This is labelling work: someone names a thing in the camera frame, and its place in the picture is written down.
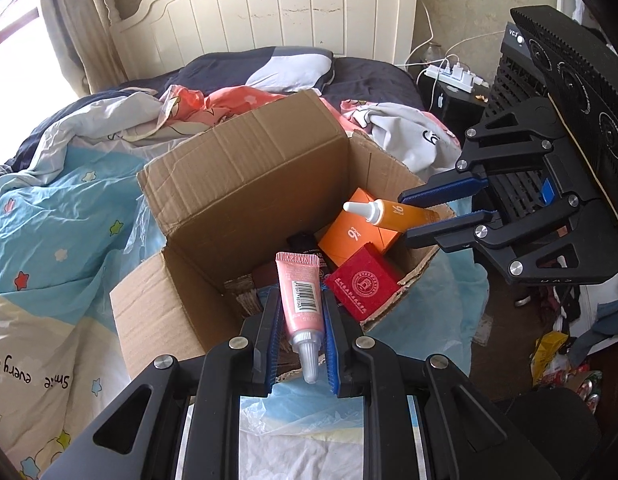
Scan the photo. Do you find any white charging cable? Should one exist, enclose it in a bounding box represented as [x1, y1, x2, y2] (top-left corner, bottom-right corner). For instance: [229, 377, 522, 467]
[394, 0, 472, 72]

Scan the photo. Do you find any navy bed sheet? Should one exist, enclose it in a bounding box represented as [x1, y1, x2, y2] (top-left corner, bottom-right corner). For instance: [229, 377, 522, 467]
[119, 55, 430, 111]

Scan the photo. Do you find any pink tube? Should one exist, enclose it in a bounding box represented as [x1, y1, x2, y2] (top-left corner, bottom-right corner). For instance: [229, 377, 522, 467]
[275, 251, 326, 385]

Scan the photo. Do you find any white power strip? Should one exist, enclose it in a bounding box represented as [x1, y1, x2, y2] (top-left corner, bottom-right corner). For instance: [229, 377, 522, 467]
[423, 62, 490, 94]

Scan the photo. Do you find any orange bottle with white cap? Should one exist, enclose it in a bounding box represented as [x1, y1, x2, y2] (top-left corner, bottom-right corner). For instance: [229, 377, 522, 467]
[342, 199, 441, 233]

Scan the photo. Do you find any black nightstand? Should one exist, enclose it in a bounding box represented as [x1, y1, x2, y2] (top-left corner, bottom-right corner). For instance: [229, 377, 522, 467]
[419, 77, 490, 133]

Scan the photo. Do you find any bright window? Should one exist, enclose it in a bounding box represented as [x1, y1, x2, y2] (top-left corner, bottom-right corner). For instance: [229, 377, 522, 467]
[0, 0, 85, 126]

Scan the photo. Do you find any white and navy quilt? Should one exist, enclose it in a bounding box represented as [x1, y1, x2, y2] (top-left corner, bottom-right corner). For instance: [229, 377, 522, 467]
[4, 87, 165, 171]

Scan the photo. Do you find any beige curtain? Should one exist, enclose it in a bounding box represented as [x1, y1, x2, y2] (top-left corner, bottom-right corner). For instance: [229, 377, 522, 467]
[39, 0, 120, 96]

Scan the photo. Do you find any cartoon star printed duvet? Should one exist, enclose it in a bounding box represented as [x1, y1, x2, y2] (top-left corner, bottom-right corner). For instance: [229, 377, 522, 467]
[0, 85, 484, 480]

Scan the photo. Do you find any blue garment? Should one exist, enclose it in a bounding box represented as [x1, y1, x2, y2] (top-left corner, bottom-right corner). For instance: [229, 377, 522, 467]
[583, 305, 618, 357]

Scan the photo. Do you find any orange paper box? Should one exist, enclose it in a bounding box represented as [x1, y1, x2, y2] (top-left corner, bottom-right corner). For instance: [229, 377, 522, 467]
[316, 187, 405, 268]

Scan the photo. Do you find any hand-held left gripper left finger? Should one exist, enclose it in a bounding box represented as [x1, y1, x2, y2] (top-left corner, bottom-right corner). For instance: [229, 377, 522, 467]
[42, 287, 282, 480]

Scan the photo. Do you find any red square box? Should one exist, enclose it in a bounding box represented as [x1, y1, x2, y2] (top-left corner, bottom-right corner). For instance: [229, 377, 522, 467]
[323, 242, 406, 323]

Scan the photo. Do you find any dark blue shampoo bottle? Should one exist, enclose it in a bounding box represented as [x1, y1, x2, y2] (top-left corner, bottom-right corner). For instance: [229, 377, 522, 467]
[286, 230, 330, 271]

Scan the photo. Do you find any colourful crumpled packaging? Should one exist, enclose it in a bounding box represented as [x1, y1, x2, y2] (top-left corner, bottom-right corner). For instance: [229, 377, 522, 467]
[544, 364, 604, 412]

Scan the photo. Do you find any brown glasses case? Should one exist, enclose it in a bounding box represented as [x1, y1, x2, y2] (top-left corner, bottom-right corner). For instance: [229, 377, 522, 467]
[251, 264, 282, 291]

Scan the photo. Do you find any brown cardboard box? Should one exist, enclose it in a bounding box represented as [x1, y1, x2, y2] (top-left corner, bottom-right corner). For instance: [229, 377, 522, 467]
[109, 89, 457, 386]

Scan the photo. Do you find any black air cooler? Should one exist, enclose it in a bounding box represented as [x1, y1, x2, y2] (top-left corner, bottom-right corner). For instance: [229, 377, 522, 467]
[481, 30, 557, 221]

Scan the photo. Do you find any black chair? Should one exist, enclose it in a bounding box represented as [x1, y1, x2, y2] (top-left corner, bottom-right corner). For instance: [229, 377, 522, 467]
[504, 385, 602, 480]

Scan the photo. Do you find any navy patchwork pillow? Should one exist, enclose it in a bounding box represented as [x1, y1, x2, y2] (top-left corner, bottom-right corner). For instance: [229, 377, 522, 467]
[186, 46, 336, 95]

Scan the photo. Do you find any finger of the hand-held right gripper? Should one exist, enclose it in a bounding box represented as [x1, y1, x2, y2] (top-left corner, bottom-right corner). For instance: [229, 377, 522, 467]
[405, 194, 584, 257]
[398, 99, 568, 209]

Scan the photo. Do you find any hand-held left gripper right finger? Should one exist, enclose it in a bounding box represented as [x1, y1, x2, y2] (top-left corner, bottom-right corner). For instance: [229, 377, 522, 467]
[321, 287, 560, 480]

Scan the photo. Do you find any pack of cotton swabs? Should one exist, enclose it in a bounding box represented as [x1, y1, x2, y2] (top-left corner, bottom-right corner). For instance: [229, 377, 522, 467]
[223, 275, 270, 318]

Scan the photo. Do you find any cream bed headboard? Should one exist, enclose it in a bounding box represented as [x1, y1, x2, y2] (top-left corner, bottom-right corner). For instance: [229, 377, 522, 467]
[103, 0, 420, 83]

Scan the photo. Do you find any yellow snack bag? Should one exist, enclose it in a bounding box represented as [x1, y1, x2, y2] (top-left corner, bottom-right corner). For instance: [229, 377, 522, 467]
[531, 330, 572, 382]

